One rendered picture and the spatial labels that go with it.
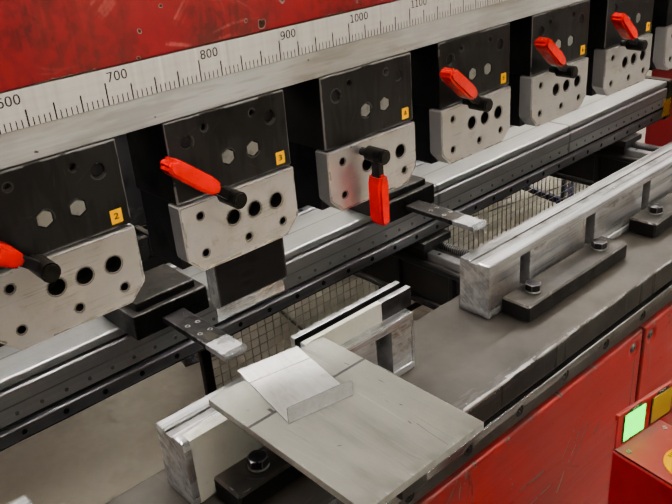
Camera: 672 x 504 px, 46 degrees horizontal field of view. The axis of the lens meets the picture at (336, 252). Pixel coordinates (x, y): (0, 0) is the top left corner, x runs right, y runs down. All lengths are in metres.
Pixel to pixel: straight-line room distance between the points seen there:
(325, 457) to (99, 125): 0.40
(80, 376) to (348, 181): 0.47
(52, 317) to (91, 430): 1.92
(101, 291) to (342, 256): 0.68
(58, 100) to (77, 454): 1.96
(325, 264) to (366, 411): 0.51
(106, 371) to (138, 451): 1.38
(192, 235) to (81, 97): 0.18
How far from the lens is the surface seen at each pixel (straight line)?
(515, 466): 1.29
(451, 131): 1.07
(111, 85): 0.75
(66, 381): 1.16
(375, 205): 0.95
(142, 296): 1.12
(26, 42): 0.72
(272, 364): 0.99
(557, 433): 1.37
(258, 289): 0.95
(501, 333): 1.27
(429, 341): 1.24
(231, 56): 0.82
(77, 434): 2.68
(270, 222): 0.88
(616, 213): 1.57
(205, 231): 0.83
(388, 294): 1.14
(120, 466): 2.51
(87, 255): 0.77
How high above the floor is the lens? 1.55
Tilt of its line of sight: 26 degrees down
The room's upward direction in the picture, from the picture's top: 5 degrees counter-clockwise
